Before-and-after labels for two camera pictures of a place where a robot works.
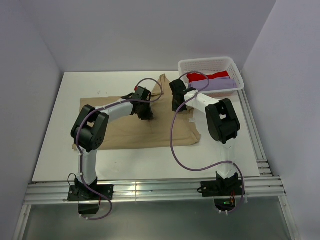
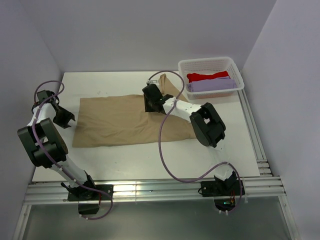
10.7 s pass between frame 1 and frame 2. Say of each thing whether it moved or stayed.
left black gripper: moved
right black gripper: moved
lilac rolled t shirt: stayed
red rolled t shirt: stayed
